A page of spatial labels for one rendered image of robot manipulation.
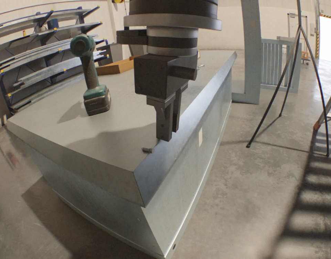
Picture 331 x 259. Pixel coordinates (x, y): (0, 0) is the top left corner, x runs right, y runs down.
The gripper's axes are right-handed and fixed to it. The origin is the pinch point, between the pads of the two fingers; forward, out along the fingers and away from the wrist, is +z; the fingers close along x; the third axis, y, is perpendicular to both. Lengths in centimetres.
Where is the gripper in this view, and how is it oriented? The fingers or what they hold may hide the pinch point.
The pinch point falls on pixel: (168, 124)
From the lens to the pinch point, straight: 31.5
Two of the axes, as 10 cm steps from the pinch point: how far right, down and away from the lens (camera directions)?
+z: -0.3, 8.2, 5.8
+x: 4.4, -5.1, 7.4
